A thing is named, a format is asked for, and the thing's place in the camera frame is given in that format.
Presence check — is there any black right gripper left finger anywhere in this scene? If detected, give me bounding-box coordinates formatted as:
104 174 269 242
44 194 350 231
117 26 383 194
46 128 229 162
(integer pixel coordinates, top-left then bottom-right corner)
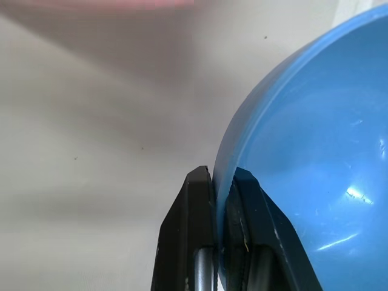
150 165 219 291

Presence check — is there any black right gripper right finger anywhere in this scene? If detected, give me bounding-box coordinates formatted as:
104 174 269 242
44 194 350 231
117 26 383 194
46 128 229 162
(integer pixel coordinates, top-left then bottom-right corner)
223 167 319 291

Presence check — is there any blue plastic bowl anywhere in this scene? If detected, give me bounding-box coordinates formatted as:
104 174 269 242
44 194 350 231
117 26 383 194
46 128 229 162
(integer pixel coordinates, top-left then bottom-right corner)
211 5 388 291

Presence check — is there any pink plastic bowl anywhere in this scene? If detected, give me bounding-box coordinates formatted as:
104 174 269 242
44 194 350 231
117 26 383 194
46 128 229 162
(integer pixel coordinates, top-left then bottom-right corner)
127 0 201 8

